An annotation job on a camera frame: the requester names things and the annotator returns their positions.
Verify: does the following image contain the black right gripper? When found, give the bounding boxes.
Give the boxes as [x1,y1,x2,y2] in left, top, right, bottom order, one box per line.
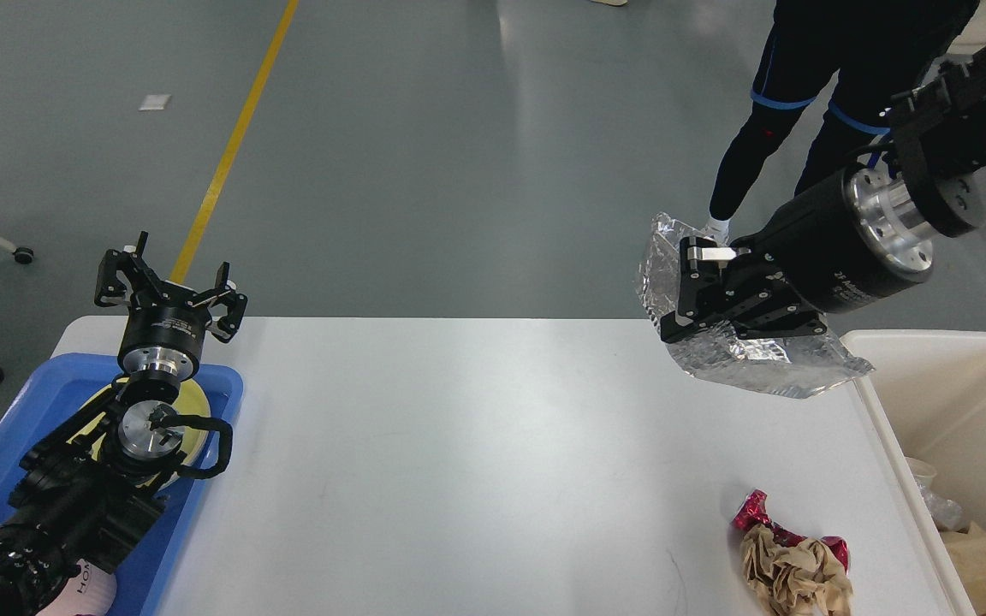
[660,167,936,344]

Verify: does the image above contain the red foil wrapper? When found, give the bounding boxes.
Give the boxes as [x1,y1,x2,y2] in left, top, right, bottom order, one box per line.
[732,489,850,571]

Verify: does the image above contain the yellow plate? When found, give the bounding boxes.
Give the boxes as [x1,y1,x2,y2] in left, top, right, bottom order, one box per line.
[68,375,211,465]

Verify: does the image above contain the brown paper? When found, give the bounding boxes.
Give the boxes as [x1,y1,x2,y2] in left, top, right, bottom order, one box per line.
[740,524,853,615]

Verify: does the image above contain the foil back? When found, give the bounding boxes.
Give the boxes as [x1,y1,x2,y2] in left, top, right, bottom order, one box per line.
[637,213,874,400]

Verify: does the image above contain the foil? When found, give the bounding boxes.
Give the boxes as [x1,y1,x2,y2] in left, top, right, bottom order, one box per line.
[917,481,965,533]
[637,213,874,400]

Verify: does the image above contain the white plastic bin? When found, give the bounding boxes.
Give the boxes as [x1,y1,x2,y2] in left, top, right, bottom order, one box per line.
[842,330,986,615]

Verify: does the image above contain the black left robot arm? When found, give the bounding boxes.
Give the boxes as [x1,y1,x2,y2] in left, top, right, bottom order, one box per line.
[0,233,247,615]

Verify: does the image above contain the white paper cup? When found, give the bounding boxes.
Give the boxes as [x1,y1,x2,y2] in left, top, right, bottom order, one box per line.
[905,456,938,492]

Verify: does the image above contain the foil front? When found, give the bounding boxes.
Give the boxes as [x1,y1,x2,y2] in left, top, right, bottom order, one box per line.
[917,481,965,533]

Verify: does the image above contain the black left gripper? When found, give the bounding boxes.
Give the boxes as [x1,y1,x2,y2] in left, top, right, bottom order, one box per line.
[94,233,249,381]

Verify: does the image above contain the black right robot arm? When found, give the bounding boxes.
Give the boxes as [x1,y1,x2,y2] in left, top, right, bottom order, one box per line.
[655,46,986,343]

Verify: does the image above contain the pink mug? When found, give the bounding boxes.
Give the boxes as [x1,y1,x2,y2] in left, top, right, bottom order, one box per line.
[38,559,117,615]

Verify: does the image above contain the person in black clothes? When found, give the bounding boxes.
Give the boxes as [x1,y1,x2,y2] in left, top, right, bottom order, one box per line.
[702,1,978,243]

